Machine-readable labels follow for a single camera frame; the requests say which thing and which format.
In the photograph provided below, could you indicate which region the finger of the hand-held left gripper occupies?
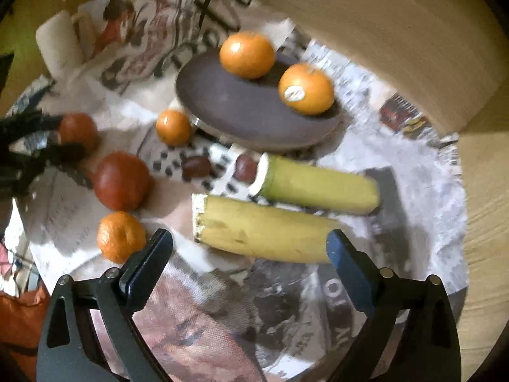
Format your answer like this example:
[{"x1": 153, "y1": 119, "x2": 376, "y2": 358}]
[
  {"x1": 8, "y1": 142, "x2": 85, "y2": 170},
  {"x1": 0, "y1": 112, "x2": 65, "y2": 139}
]

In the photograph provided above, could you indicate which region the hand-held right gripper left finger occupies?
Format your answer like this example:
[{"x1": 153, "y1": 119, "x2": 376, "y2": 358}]
[{"x1": 36, "y1": 229, "x2": 176, "y2": 382}]

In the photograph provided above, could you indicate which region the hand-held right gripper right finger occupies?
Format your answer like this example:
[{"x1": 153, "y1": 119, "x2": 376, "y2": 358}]
[{"x1": 326, "y1": 229, "x2": 462, "y2": 382}]

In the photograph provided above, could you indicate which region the small red tomato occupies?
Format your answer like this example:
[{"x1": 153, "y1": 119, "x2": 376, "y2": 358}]
[{"x1": 58, "y1": 112, "x2": 99, "y2": 154}]

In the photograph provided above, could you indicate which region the wrinkled mandarin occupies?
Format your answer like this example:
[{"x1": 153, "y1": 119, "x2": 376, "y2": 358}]
[{"x1": 96, "y1": 211, "x2": 148, "y2": 264}]

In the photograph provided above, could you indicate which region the large red tomato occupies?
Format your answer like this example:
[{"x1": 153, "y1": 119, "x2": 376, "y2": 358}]
[{"x1": 92, "y1": 151, "x2": 152, "y2": 212}]

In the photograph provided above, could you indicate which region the green banana piece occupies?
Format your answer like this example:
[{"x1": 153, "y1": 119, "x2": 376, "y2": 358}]
[{"x1": 250, "y1": 153, "x2": 380, "y2": 215}]

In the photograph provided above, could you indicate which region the yellow banana piece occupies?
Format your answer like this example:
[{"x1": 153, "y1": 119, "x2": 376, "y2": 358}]
[{"x1": 192, "y1": 194, "x2": 343, "y2": 264}]

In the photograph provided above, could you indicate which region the dark red date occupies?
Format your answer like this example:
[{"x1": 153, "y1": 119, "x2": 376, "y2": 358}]
[
  {"x1": 233, "y1": 154, "x2": 258, "y2": 184},
  {"x1": 182, "y1": 156, "x2": 212, "y2": 178}
]

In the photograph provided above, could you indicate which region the small smooth orange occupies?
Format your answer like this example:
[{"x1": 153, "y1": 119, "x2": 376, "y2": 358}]
[{"x1": 155, "y1": 109, "x2": 192, "y2": 146}]

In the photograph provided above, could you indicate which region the dark purple plate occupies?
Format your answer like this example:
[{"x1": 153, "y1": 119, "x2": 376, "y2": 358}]
[{"x1": 175, "y1": 50, "x2": 343, "y2": 152}]

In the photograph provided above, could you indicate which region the large orange with sticker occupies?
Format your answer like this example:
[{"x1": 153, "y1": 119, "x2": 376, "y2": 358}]
[{"x1": 278, "y1": 63, "x2": 335, "y2": 116}]

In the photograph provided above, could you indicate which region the large plain orange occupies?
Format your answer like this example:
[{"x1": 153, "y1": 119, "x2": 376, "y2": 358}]
[{"x1": 219, "y1": 31, "x2": 276, "y2": 80}]

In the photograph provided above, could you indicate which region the white cup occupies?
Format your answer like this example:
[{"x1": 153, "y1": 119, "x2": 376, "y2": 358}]
[{"x1": 35, "y1": 10, "x2": 98, "y2": 76}]

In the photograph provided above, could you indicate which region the newspaper print cloth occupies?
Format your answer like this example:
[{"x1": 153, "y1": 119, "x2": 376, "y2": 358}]
[{"x1": 8, "y1": 0, "x2": 470, "y2": 382}]

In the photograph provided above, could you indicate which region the orange cloth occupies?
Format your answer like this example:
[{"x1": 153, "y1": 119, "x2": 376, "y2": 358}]
[{"x1": 0, "y1": 282, "x2": 52, "y2": 371}]

